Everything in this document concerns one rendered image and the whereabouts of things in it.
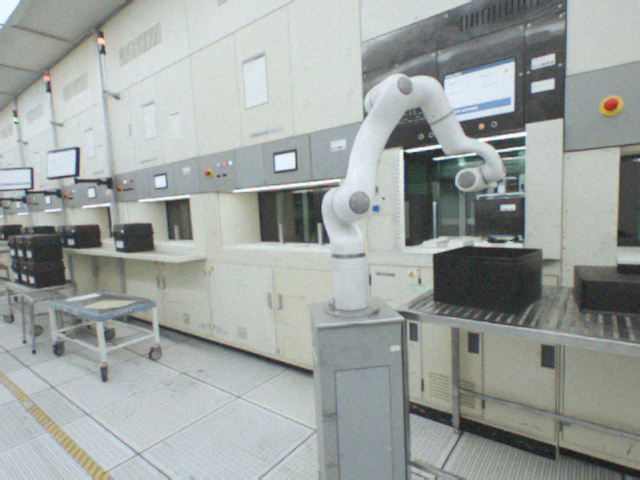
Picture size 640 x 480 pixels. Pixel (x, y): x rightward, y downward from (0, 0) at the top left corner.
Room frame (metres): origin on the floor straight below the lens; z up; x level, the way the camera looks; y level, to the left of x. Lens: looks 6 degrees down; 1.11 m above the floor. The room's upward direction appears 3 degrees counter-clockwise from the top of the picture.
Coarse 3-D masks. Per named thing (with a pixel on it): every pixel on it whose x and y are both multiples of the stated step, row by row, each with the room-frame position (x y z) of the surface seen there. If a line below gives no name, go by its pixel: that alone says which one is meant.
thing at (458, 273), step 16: (448, 256) 1.20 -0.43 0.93; (464, 256) 1.17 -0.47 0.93; (480, 256) 1.40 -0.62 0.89; (496, 256) 1.35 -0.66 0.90; (512, 256) 1.31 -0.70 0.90; (528, 256) 1.13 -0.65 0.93; (448, 272) 1.20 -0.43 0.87; (464, 272) 1.17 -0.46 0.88; (480, 272) 1.13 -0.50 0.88; (496, 272) 1.09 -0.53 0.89; (512, 272) 1.06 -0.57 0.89; (528, 272) 1.13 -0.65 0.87; (448, 288) 1.20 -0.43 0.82; (464, 288) 1.17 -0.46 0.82; (480, 288) 1.13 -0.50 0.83; (496, 288) 1.09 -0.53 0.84; (512, 288) 1.06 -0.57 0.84; (528, 288) 1.13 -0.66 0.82; (464, 304) 1.17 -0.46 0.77; (480, 304) 1.13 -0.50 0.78; (496, 304) 1.09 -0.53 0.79; (512, 304) 1.06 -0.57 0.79; (528, 304) 1.13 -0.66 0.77
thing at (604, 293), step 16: (576, 272) 1.21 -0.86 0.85; (592, 272) 1.15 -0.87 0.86; (608, 272) 1.13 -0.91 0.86; (624, 272) 1.11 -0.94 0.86; (576, 288) 1.20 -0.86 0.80; (592, 288) 1.04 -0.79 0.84; (608, 288) 1.02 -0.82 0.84; (624, 288) 1.00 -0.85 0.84; (592, 304) 1.04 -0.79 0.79; (608, 304) 1.02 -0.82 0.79; (624, 304) 1.00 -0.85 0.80
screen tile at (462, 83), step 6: (462, 78) 1.64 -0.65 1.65; (468, 78) 1.62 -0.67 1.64; (474, 78) 1.61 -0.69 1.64; (450, 84) 1.67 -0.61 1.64; (456, 84) 1.65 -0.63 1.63; (462, 84) 1.64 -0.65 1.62; (468, 84) 1.62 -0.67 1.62; (474, 84) 1.61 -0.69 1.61; (450, 90) 1.67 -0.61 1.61; (468, 90) 1.62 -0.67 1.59; (474, 90) 1.61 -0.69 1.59; (450, 96) 1.67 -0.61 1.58; (456, 96) 1.65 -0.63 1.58; (462, 96) 1.64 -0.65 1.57; (468, 96) 1.62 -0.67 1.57; (474, 96) 1.61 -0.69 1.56; (450, 102) 1.67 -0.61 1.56; (456, 102) 1.65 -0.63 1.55; (462, 102) 1.64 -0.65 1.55
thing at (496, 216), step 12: (504, 180) 1.79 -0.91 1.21; (504, 192) 1.79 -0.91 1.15; (480, 204) 1.78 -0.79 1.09; (492, 204) 1.75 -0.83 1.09; (504, 204) 1.71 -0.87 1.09; (516, 204) 1.68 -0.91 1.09; (480, 216) 1.78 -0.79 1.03; (492, 216) 1.74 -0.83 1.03; (504, 216) 1.71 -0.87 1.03; (516, 216) 1.68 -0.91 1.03; (480, 228) 1.78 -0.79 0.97; (492, 228) 1.74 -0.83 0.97; (504, 228) 1.71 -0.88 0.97; (516, 228) 1.68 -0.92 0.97; (492, 240) 1.85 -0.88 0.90
